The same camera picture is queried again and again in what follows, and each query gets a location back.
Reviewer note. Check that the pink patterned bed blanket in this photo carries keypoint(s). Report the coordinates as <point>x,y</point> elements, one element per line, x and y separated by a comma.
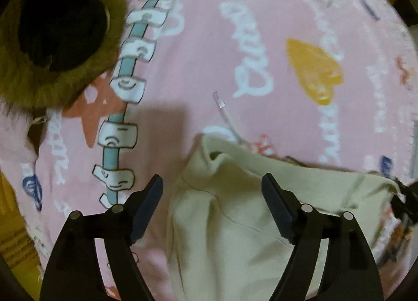
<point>119,132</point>

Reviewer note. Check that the pink fluffy garment on bed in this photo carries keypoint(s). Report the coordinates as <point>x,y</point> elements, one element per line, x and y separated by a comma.
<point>18,154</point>

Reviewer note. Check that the wooden slatted headboard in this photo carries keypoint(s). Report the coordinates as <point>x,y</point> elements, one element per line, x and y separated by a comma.
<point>17,247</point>

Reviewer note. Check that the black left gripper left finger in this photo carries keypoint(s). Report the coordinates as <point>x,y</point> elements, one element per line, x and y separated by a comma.
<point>73,271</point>

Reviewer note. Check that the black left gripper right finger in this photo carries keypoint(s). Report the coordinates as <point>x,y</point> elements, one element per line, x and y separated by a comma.
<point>349,273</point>

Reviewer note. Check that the black fur-trimmed coat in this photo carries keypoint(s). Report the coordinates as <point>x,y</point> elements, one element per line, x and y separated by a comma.
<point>51,50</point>

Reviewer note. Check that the beige zip hoodie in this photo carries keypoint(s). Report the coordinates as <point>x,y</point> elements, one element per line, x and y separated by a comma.
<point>222,241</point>

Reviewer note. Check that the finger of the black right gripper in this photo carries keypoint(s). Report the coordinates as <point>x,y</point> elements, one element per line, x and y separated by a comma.
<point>408,206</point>

